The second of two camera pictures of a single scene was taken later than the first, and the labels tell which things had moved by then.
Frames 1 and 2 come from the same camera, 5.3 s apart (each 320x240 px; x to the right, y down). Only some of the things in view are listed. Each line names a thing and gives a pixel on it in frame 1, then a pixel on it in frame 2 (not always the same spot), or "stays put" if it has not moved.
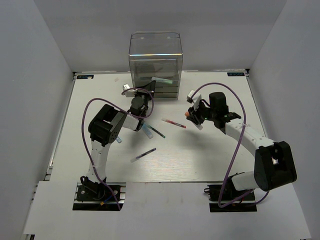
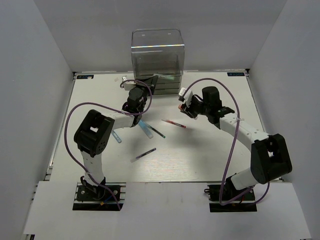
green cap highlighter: [159, 80] -> [169, 77]
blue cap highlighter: [147, 131] stays put
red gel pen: [174, 123] stays put
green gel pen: [156, 131] stays put
